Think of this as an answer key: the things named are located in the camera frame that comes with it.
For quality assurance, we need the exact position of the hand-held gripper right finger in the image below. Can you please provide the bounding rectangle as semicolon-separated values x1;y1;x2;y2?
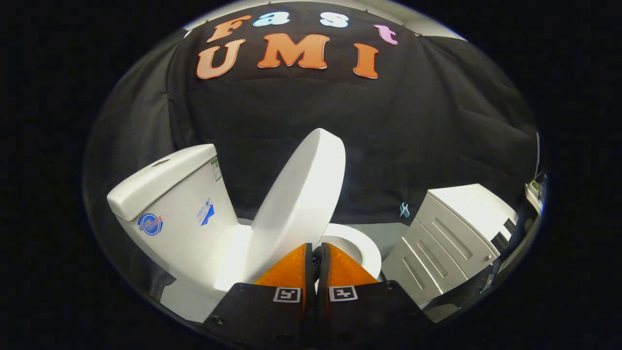
316;242;433;348

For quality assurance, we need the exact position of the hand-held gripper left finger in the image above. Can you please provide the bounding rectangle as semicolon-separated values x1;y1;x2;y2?
202;242;319;348

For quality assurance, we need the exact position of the black round lid knob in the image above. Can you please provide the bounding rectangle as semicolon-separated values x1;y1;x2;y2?
311;245;325;282

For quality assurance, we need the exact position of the white toilet seat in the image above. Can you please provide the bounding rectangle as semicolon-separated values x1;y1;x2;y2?
318;223;382;281

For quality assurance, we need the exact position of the white toilet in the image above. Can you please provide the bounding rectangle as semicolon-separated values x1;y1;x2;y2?
107;144;382;324

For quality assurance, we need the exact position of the white toilet tank lid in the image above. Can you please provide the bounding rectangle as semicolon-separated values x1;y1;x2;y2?
107;144;218;222

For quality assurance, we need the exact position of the white drawer cabinet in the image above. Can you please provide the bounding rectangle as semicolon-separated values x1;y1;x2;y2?
381;183;519;307

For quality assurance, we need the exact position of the black backdrop cloth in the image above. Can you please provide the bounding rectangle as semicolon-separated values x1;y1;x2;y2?
83;2;540;302

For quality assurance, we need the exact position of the white wall shelf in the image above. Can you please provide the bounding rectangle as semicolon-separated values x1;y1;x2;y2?
524;179;544;214

